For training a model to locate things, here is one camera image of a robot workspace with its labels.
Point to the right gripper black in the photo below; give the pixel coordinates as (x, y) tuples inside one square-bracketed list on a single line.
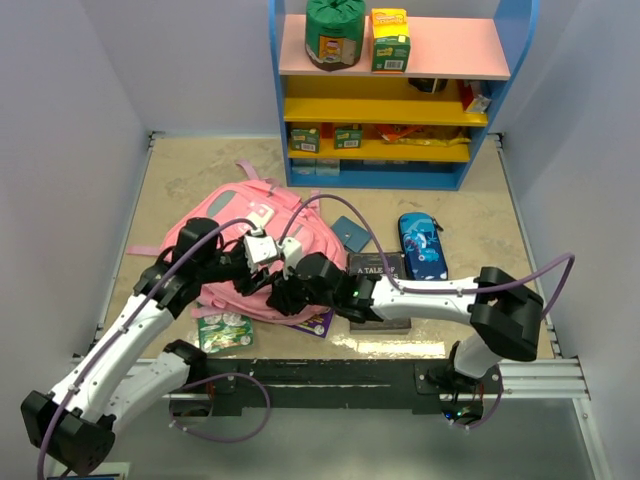
[(281, 298)]

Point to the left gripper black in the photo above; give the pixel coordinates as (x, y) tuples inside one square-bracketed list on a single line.
[(249, 282)]

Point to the teal blue wallet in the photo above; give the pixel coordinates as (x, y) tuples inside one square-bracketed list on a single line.
[(353, 237)]

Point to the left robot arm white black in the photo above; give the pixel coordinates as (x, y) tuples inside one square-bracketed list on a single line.
[(77, 421)]

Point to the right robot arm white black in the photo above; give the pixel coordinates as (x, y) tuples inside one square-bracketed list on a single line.
[(504, 314)]

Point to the Tale of Two Cities book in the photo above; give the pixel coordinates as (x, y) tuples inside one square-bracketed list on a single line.
[(369, 264)]

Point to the purple coin book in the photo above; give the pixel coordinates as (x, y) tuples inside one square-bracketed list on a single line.
[(318, 326)]

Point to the green coin book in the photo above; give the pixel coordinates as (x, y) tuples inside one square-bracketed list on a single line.
[(219, 331)]

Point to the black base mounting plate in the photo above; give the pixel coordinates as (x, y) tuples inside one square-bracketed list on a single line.
[(336, 384)]

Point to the blue dinosaur pencil case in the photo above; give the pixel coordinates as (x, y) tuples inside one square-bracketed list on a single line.
[(420, 242)]

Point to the green box left lower shelf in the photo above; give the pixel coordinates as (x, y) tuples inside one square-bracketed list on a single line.
[(305, 139)]

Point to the green box right lower shelf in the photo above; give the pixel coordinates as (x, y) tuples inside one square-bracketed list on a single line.
[(348, 136)]

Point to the blue kids shelf unit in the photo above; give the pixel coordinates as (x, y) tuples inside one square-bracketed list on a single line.
[(491, 49)]

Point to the orange snack packet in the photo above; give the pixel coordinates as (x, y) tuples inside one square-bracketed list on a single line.
[(393, 133)]

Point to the yellow snack packet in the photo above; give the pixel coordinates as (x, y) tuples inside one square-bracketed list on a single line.
[(434, 142)]

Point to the black object middle shelf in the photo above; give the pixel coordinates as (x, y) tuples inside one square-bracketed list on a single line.
[(428, 85)]

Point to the red white box on shelf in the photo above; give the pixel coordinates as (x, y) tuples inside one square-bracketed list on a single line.
[(475, 95)]

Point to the yellow green box top shelf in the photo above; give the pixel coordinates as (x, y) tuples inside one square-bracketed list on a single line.
[(391, 42)]

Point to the green cylindrical package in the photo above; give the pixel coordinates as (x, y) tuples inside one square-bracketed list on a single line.
[(334, 33)]

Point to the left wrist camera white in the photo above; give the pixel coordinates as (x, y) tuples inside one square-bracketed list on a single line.
[(261, 250)]

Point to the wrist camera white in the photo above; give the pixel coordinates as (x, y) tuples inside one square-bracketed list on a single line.
[(261, 250), (291, 253)]

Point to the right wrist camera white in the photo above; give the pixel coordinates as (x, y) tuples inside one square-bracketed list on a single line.
[(291, 253)]

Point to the aluminium frame rail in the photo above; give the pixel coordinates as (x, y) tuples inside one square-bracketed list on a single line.
[(550, 377)]

